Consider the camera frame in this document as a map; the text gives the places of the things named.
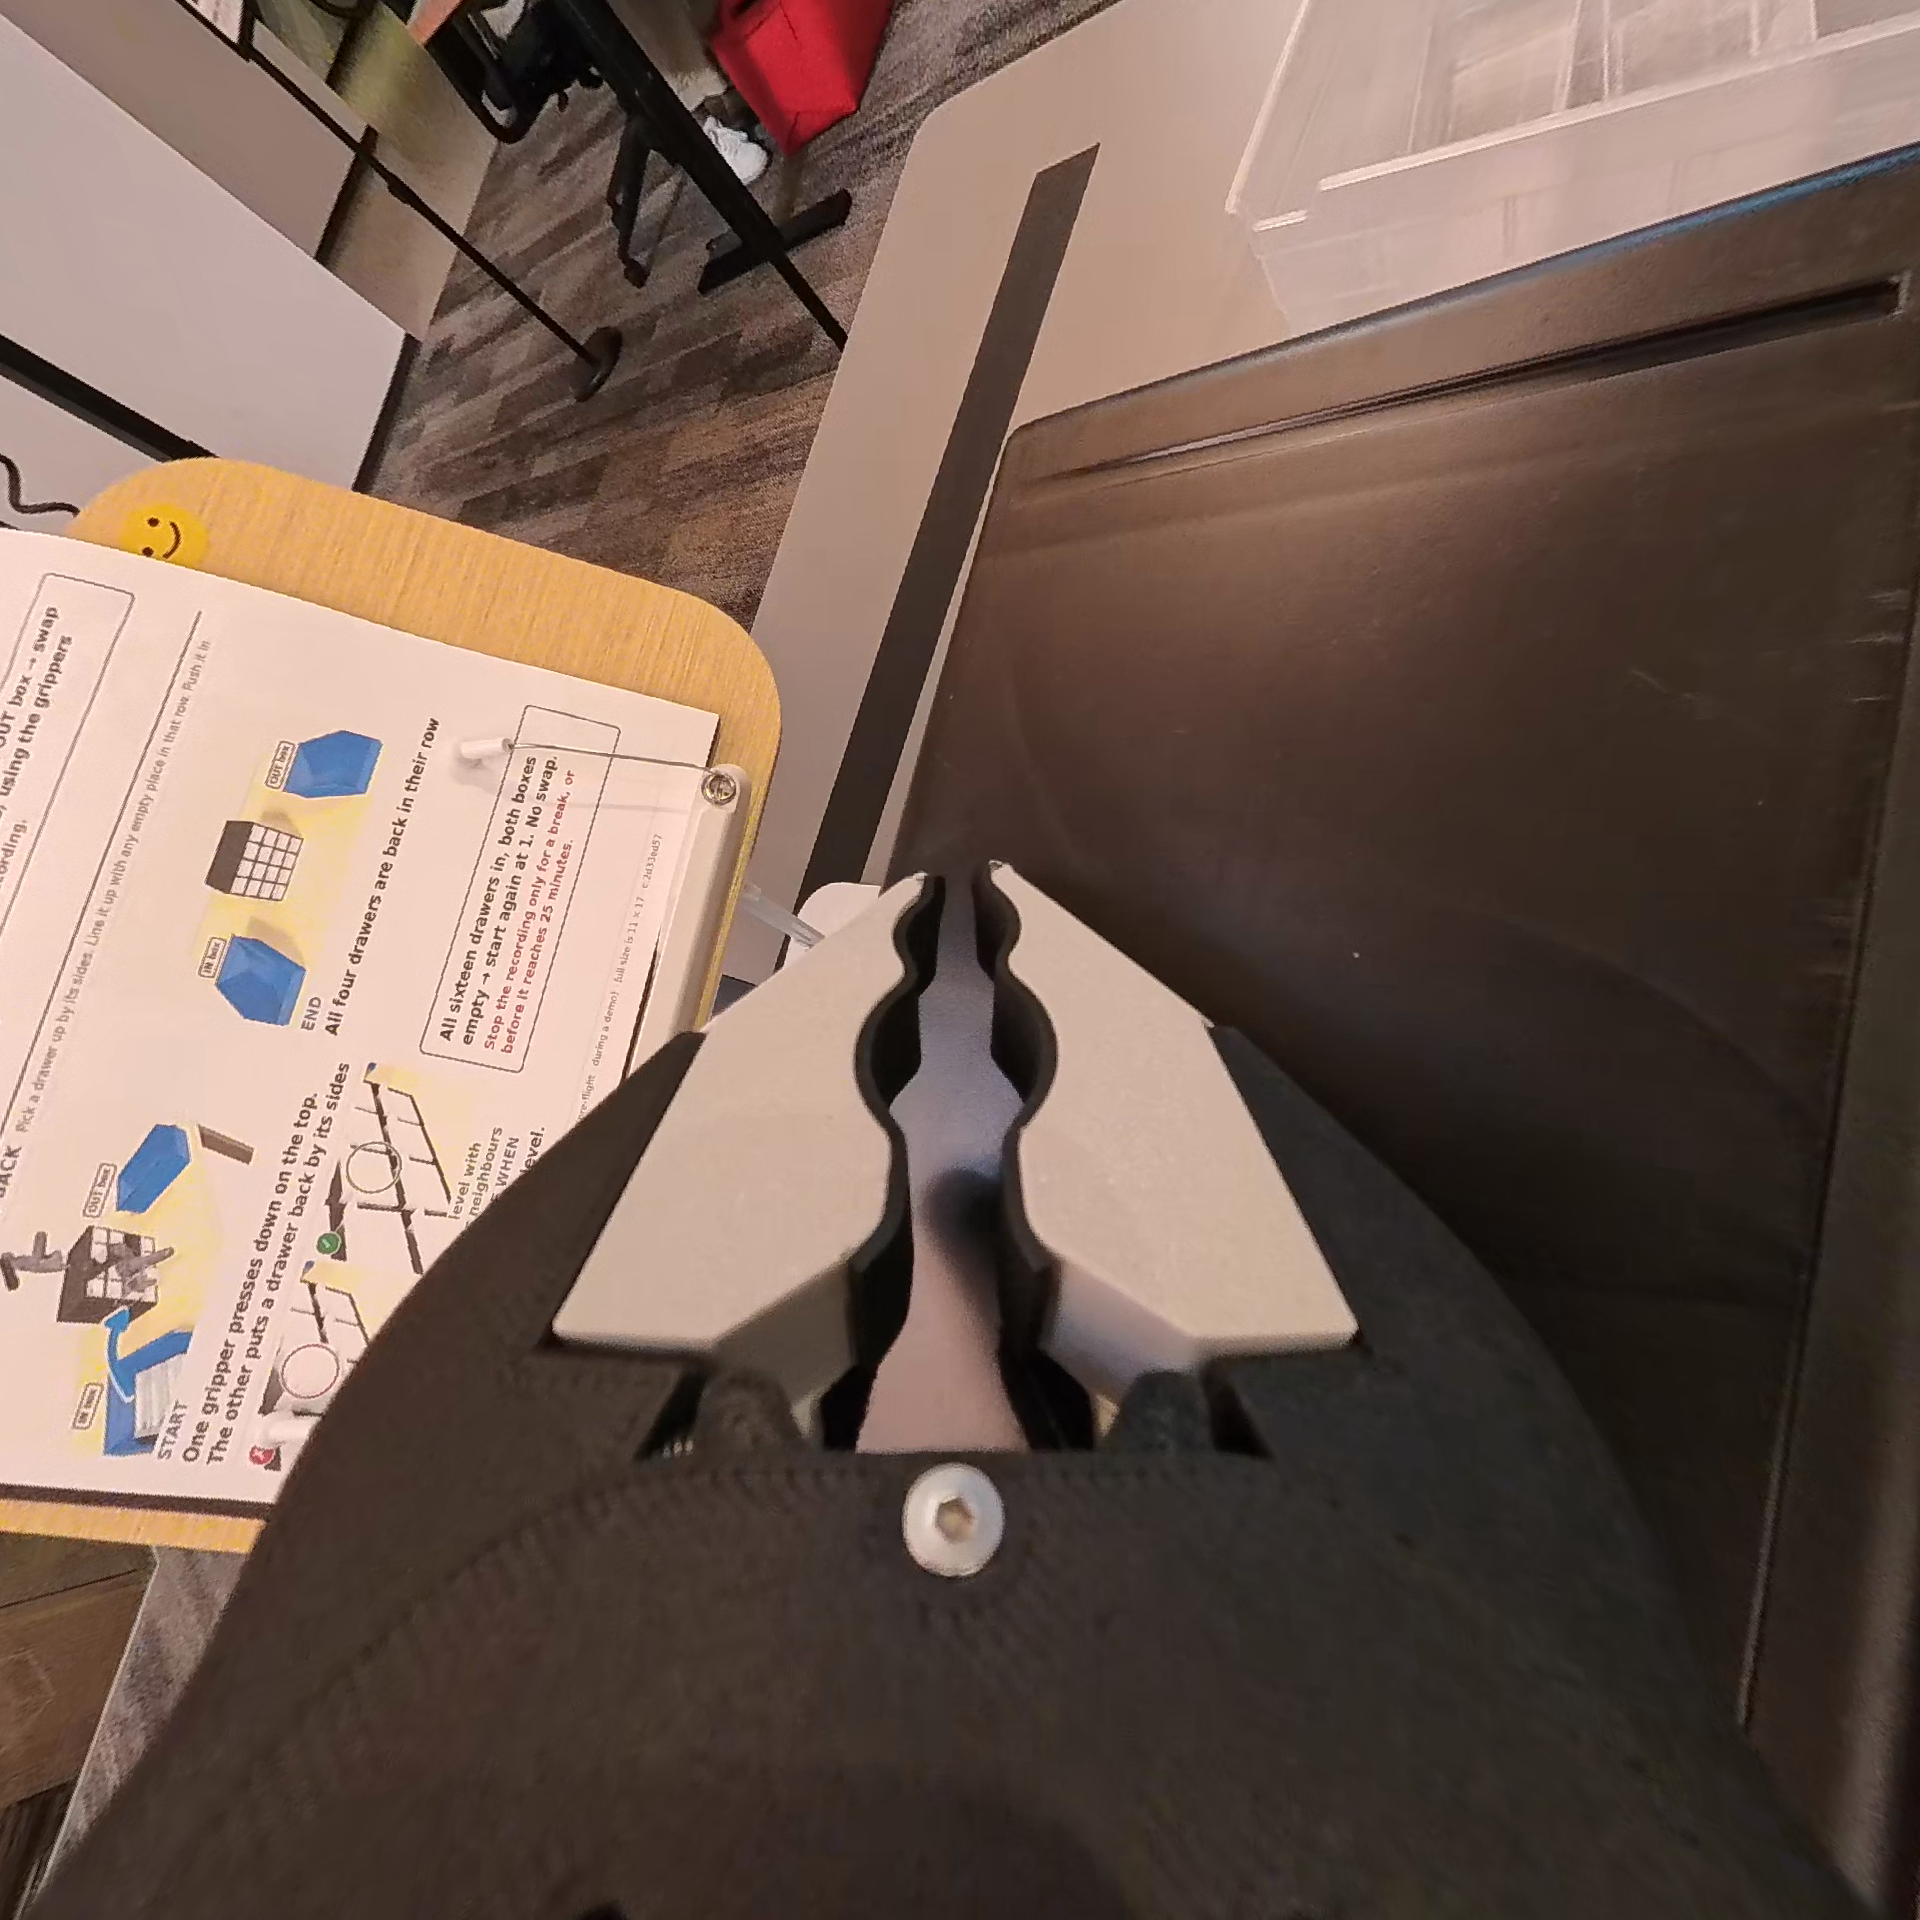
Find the black office chair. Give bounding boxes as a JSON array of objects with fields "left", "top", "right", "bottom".
[{"left": 450, "top": 0, "right": 640, "bottom": 145}]

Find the black desk frame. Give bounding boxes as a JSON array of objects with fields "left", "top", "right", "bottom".
[{"left": 591, "top": 0, "right": 852, "bottom": 350}]

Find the brown wooden box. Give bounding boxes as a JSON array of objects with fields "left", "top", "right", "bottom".
[{"left": 0, "top": 1530, "right": 159, "bottom": 1802}]

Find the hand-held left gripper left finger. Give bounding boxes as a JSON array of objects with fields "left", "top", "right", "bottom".
[{"left": 550, "top": 873, "right": 947, "bottom": 1445}]

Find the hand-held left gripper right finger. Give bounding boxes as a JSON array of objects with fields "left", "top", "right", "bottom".
[{"left": 972, "top": 862, "right": 1359, "bottom": 1445}]

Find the black stand pole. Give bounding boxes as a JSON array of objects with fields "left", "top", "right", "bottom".
[{"left": 240, "top": 0, "right": 624, "bottom": 401}]

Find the red bag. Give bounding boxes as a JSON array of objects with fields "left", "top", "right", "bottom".
[{"left": 703, "top": 0, "right": 888, "bottom": 155}]

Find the yellow wooden side table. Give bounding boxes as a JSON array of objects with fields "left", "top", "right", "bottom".
[{"left": 67, "top": 458, "right": 782, "bottom": 1555}]

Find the clear acrylic sheet holder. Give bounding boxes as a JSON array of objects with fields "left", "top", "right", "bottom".
[{"left": 456, "top": 705, "right": 755, "bottom": 1038}]

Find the translucent plastic storage box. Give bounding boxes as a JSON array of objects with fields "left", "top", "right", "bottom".
[{"left": 1228, "top": 0, "right": 1920, "bottom": 350}]

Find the black drawer cabinet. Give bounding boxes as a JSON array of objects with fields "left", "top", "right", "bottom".
[{"left": 884, "top": 142, "right": 1920, "bottom": 1920}]

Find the white partition board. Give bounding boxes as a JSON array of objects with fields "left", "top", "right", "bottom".
[{"left": 0, "top": 0, "right": 414, "bottom": 506}]

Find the printed instruction sheet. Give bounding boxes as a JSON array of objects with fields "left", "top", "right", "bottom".
[{"left": 0, "top": 525, "right": 724, "bottom": 1502}]

